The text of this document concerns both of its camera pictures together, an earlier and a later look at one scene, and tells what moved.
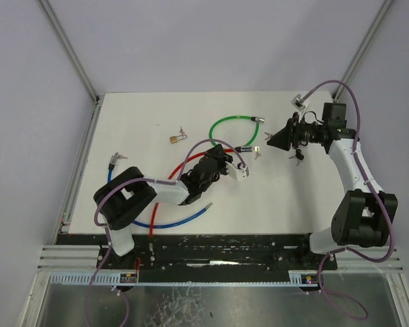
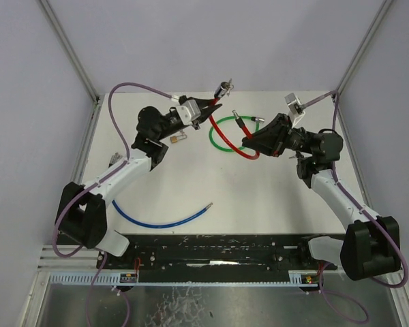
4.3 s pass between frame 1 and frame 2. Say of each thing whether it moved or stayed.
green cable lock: stayed
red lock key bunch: moved
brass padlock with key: stayed
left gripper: moved
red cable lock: moved
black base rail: stayed
